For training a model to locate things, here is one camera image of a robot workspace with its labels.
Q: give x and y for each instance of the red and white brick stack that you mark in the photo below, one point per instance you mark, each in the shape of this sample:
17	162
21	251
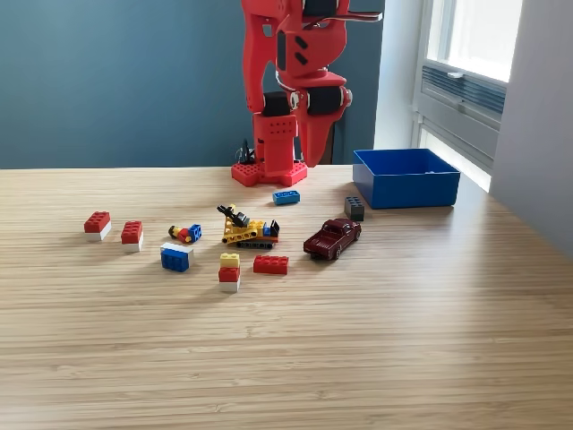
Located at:
131	233
96	224

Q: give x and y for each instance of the blue plastic bin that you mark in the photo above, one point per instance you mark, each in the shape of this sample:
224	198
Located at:
412	192

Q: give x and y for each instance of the red long brick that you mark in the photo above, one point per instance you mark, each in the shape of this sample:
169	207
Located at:
271	266

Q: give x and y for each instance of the flat blue brick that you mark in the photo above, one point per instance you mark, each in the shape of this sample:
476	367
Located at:
286	198

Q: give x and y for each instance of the dark grey brick stack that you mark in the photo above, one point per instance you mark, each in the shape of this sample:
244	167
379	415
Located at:
353	210

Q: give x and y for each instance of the blue and white brick stack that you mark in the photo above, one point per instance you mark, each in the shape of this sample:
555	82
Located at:
174	260

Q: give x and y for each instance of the dark folded chair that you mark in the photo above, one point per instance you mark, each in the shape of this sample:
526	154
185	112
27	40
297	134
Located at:
339	139

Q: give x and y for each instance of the grey pleated window blind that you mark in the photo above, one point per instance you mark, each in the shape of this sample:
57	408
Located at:
483	94

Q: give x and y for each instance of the small yellow toy digger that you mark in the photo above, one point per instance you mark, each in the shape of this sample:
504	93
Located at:
244	230

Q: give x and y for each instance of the toy figure red blue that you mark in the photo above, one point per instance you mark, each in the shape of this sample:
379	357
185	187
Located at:
184	235

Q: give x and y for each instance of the white window frame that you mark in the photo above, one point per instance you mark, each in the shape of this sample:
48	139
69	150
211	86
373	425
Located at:
441	36

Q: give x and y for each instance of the yellow red white brick stack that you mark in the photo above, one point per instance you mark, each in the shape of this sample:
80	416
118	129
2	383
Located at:
229	273

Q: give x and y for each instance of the dark red toy car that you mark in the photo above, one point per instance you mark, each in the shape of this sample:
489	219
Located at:
329	242

